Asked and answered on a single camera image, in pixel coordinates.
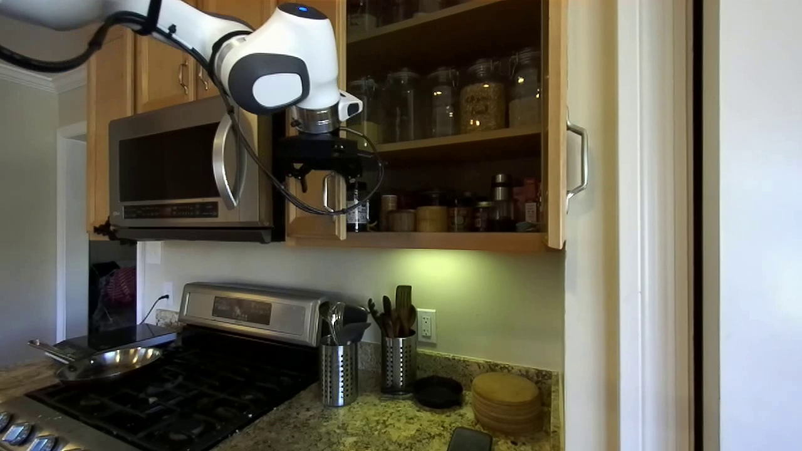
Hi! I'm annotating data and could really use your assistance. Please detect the cork coaster stack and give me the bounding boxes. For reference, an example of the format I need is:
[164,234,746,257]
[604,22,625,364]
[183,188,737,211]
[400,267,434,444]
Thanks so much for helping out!
[472,370,548,440]

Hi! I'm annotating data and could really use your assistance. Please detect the small dark spice jar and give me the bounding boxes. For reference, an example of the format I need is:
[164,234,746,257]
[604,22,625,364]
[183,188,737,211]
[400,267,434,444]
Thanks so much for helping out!
[449,195,477,234]
[475,198,496,234]

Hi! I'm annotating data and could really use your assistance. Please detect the steel frying pan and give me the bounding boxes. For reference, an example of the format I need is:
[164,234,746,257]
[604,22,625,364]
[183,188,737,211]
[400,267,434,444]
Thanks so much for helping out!
[31,336,165,386]

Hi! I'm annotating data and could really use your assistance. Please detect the clear glass storage jar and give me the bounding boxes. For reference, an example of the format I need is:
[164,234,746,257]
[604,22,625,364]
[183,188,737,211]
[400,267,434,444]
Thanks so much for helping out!
[425,64,465,138]
[382,67,425,146]

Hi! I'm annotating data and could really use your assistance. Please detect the white door frame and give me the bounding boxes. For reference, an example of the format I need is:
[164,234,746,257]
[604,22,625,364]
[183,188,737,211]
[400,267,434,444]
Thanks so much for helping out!
[619,0,697,451]

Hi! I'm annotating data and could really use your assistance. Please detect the white wall outlet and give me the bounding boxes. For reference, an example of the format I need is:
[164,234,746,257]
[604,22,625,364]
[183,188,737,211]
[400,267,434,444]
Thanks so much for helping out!
[413,305,439,346]

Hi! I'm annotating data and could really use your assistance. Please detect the small black dish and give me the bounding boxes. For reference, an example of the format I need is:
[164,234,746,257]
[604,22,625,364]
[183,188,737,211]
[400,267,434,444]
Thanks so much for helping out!
[411,373,466,411]

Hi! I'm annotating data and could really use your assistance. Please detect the dark cooking utensil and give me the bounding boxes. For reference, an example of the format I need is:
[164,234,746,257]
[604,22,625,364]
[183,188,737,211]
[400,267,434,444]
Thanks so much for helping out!
[366,296,397,339]

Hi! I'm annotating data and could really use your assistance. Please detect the wooden spatula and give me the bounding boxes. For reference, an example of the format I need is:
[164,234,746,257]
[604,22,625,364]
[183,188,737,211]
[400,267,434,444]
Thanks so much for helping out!
[393,284,422,339]

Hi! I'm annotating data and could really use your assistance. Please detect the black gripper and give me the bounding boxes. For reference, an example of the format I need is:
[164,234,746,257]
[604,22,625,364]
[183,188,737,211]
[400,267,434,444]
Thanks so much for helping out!
[273,130,382,211]

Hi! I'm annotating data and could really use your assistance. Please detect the black power cord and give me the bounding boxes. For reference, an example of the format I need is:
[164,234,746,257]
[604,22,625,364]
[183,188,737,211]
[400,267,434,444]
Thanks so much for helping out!
[135,290,174,330]

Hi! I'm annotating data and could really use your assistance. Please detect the tall dark sauce bottle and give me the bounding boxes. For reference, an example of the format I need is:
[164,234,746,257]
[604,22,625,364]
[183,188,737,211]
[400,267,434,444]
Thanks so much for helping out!
[489,170,516,234]

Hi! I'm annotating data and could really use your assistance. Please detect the glass jar pale contents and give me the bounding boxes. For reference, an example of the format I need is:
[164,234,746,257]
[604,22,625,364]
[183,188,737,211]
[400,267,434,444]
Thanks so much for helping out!
[509,47,548,130]

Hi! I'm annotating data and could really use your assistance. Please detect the gold spice can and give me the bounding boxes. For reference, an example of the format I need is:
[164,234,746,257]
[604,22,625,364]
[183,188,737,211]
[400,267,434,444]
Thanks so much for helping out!
[380,192,402,234]

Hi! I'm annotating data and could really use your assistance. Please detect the perforated steel utensil holder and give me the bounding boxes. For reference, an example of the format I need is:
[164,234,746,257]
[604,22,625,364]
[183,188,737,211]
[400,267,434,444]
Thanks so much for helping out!
[382,334,422,395]
[321,339,361,409]

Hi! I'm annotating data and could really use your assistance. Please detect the glass jar yellow contents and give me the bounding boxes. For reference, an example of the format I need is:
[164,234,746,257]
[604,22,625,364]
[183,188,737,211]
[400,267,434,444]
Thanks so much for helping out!
[350,76,383,146]

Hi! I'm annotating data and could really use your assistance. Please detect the black flat spatula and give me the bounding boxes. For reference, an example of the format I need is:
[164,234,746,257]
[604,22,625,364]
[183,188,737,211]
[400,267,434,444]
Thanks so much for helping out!
[447,425,496,451]

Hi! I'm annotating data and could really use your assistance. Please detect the wooden wall cabinet with shelves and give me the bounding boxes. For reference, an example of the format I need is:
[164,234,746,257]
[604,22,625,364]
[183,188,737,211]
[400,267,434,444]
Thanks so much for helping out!
[283,0,559,256]

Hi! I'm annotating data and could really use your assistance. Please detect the red spice jar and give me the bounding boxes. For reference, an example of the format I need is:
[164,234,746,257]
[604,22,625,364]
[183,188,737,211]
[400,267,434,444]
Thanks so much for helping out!
[516,178,548,234]

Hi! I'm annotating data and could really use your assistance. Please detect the glass jar with printed label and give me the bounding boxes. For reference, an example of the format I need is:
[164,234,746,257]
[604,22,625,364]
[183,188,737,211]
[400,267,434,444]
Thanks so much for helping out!
[461,58,511,136]

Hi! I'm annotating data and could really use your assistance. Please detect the round wooden container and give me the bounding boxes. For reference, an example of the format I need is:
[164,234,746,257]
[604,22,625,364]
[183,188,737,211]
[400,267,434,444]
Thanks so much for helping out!
[391,207,422,236]
[417,203,454,236]

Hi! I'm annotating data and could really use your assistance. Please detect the stainless steel microwave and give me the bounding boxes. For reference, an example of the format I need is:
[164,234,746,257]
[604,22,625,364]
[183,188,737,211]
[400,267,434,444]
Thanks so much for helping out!
[109,96,289,245]

